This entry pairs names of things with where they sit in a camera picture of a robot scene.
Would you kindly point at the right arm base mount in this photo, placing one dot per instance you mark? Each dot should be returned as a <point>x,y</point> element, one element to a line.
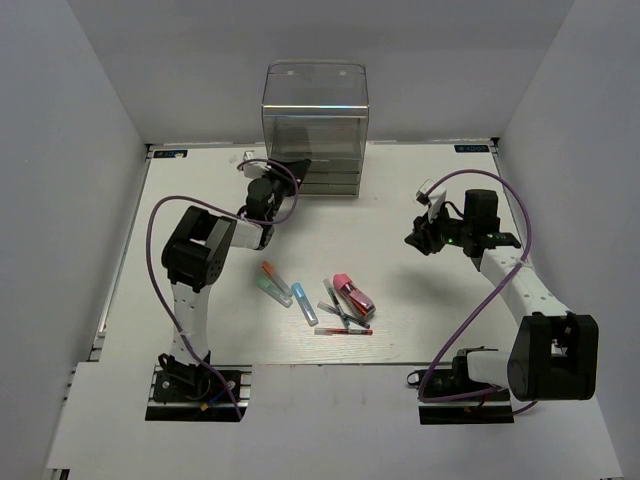
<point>453,402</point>

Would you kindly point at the green grey pen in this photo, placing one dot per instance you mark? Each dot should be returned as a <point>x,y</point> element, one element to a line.
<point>330,290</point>

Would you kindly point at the purple tipped pen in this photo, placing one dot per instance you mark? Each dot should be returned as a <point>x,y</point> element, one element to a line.
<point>333,310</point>

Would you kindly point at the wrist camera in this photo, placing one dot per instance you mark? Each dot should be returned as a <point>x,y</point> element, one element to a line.
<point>432,197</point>
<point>252,169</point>

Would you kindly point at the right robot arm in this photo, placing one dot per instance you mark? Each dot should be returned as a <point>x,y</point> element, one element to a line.
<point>554,355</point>

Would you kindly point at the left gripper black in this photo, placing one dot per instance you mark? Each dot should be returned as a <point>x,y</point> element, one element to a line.
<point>295,169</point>

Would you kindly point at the green capped marker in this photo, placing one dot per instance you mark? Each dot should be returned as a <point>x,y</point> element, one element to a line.
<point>273,291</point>

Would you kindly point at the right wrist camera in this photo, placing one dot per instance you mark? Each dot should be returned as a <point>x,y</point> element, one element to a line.
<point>432,197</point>

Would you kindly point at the red pen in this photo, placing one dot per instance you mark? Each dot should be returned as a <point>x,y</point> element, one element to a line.
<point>341,331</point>

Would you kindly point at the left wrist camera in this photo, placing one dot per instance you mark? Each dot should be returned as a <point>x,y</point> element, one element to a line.
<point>252,169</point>

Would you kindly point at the blue capped marker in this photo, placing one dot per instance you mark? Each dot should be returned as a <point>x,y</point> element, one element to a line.
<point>304,304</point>

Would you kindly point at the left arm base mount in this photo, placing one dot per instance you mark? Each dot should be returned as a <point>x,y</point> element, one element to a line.
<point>171,400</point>

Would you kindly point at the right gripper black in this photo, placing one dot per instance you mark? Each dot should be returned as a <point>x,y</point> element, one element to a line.
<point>424,236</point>

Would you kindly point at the orange capped marker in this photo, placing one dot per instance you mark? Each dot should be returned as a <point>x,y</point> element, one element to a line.
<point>275,277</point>

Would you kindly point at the clear acrylic drawer organizer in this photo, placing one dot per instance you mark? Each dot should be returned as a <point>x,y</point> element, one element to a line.
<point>318,110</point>

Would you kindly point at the pink capped red stapler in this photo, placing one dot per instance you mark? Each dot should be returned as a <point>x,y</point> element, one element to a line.
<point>359,302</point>

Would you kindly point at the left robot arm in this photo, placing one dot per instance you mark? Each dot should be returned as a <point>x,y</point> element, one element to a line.
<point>195,254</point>

